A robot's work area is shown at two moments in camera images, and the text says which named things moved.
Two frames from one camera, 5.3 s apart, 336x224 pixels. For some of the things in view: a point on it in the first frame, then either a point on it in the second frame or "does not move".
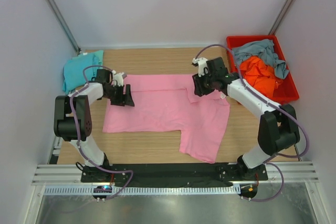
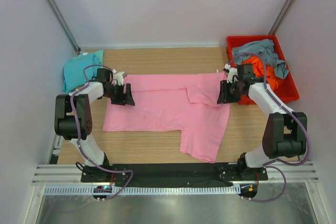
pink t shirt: [168, 102] does not move
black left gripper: [118, 95] does not move
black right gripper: [199, 85] -> [228, 91]
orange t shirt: [260, 77] does not move
